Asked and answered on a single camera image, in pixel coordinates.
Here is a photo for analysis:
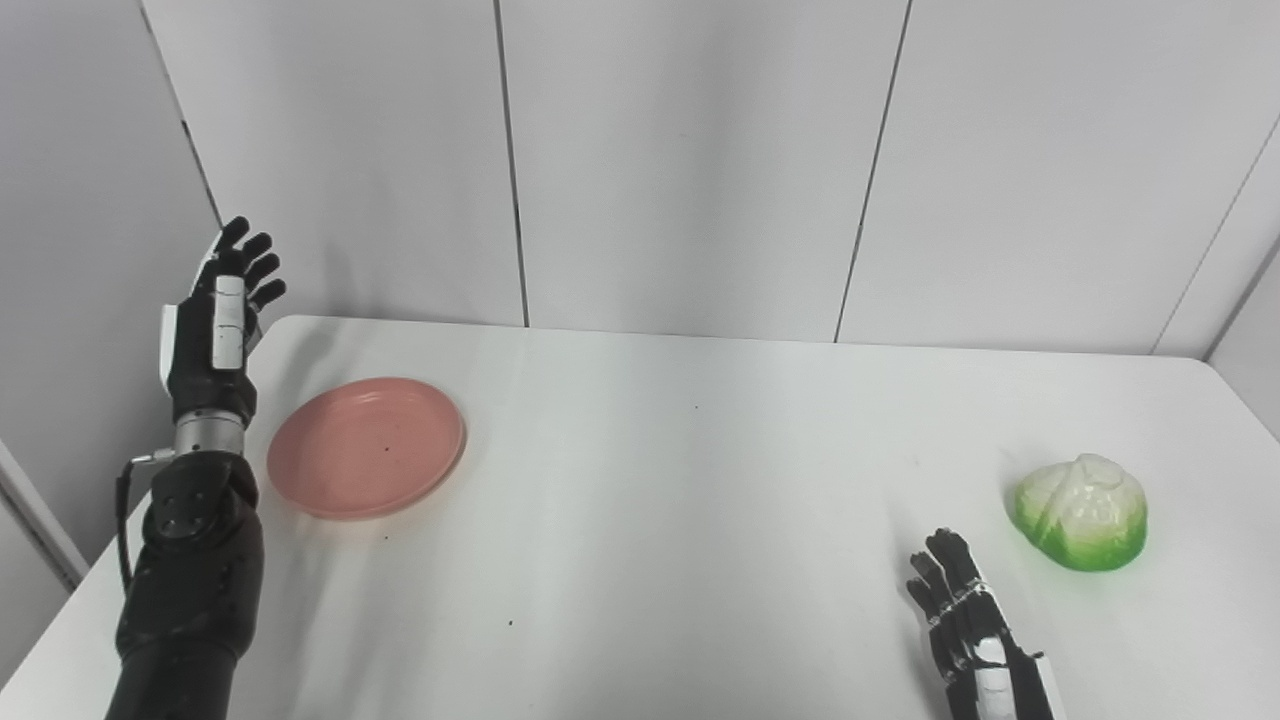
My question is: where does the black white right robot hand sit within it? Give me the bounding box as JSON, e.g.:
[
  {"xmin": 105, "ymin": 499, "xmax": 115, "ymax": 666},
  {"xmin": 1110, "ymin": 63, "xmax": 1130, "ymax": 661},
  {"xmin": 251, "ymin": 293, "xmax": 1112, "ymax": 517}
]
[{"xmin": 907, "ymin": 528, "xmax": 1066, "ymax": 720}]

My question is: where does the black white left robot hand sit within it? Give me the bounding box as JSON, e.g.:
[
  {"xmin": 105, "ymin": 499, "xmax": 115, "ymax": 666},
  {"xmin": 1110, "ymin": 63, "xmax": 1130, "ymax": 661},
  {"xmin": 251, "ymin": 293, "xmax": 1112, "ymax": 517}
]
[{"xmin": 160, "ymin": 217, "xmax": 288, "ymax": 426}]

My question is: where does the green white toy cabbage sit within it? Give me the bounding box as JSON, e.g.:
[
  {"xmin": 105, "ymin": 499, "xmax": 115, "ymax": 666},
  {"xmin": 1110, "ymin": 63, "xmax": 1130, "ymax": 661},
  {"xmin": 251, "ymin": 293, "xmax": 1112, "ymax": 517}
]
[{"xmin": 1013, "ymin": 453, "xmax": 1149, "ymax": 573}]

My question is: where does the pink round plate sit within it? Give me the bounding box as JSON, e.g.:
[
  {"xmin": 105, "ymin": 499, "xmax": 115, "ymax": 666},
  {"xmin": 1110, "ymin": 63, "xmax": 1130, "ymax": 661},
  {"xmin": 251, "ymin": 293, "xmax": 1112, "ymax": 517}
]
[{"xmin": 266, "ymin": 377, "xmax": 467, "ymax": 521}]

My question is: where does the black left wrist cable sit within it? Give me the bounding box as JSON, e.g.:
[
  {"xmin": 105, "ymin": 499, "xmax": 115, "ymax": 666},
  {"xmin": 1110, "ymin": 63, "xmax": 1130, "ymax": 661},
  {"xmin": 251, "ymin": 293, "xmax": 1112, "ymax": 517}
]
[{"xmin": 115, "ymin": 450, "xmax": 177, "ymax": 593}]

